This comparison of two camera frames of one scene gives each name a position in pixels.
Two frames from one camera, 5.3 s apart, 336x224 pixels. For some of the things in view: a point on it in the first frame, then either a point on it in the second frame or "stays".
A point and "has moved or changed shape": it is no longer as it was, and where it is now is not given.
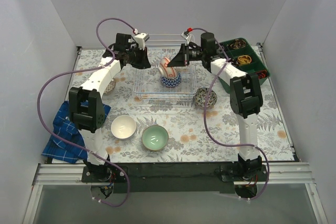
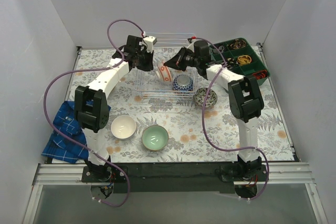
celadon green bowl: x=155 y=138 stays
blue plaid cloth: x=58 y=148 stays
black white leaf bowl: x=200 y=96 stays
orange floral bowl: x=169 y=72 has moved or changed shape
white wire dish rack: x=161 y=83 stays
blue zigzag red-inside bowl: x=171 y=83 to x=182 y=83
